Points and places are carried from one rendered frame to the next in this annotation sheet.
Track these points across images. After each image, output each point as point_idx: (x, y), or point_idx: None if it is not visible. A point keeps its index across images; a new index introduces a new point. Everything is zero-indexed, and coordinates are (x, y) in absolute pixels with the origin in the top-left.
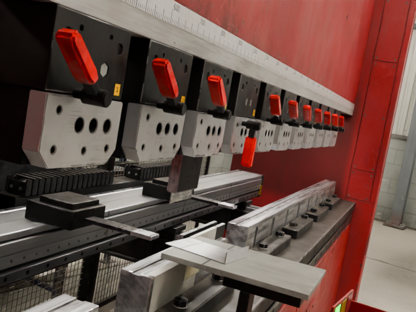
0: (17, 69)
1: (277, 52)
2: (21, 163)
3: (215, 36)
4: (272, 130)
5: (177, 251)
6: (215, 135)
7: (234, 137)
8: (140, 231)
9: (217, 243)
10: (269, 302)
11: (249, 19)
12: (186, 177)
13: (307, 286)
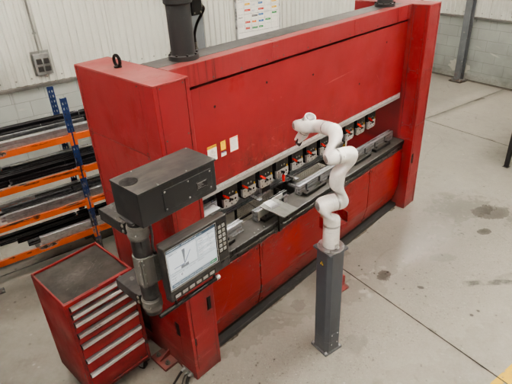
0: (219, 196)
1: (295, 143)
2: (222, 208)
3: (261, 164)
4: (301, 161)
5: (264, 205)
6: (268, 180)
7: (278, 175)
8: (258, 199)
9: (276, 200)
10: (299, 209)
11: (275, 150)
12: (264, 189)
13: (286, 214)
